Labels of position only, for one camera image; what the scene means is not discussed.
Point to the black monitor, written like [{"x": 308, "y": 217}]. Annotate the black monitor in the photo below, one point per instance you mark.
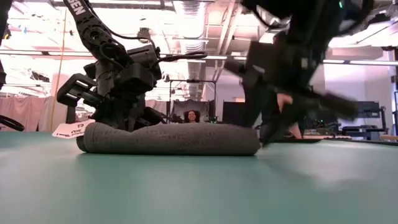
[{"x": 368, "y": 109}]

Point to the black ceiling dome camera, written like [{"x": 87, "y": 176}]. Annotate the black ceiling dome camera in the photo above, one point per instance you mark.
[{"x": 144, "y": 32}]

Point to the black partition panel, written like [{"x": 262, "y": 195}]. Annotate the black partition panel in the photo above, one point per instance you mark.
[{"x": 233, "y": 113}]

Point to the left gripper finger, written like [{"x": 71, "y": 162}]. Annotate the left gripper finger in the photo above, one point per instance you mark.
[
  {"x": 152, "y": 116},
  {"x": 115, "y": 116}
]

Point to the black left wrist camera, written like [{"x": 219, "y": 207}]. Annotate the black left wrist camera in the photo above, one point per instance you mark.
[{"x": 144, "y": 59}]

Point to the silver ventilation duct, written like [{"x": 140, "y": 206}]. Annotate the silver ventilation duct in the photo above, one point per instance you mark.
[{"x": 191, "y": 28}]

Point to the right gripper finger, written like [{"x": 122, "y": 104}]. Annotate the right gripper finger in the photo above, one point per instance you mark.
[
  {"x": 281, "y": 121},
  {"x": 329, "y": 104}
]

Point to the white handwritten paper tag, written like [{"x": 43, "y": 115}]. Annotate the white handwritten paper tag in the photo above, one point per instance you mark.
[{"x": 71, "y": 130}]

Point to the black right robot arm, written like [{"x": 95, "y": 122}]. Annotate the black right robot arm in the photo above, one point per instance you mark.
[{"x": 311, "y": 18}]

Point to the teal table mat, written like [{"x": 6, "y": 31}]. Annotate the teal table mat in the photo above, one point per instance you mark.
[{"x": 199, "y": 193}]

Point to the person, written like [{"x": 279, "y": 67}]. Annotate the person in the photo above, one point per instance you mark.
[
  {"x": 283, "y": 100},
  {"x": 192, "y": 116}
]

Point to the beige curtain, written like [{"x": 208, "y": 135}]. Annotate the beige curtain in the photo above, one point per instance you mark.
[{"x": 31, "y": 113}]

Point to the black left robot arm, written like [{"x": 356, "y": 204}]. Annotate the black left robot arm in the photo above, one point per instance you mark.
[{"x": 90, "y": 31}]

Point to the grey towel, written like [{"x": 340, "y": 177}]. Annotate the grey towel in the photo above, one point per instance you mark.
[{"x": 174, "y": 140}]

